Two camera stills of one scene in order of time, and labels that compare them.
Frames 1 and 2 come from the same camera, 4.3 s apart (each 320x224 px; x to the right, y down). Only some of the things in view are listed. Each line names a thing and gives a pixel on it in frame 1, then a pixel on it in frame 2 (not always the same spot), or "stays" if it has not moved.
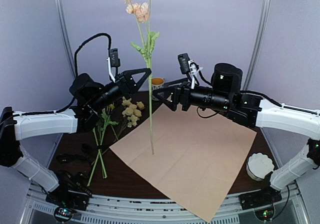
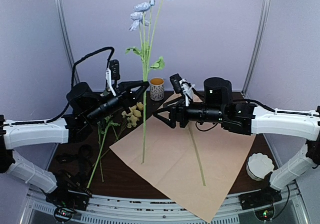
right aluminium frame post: (266, 7) stays
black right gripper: (178, 92) -> (174, 111)
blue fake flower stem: (100, 154) -> (142, 22)
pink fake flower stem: (141, 13) -> (199, 154)
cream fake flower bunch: (131, 114) stays
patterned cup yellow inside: (157, 83) stays
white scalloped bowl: (259, 166) stays
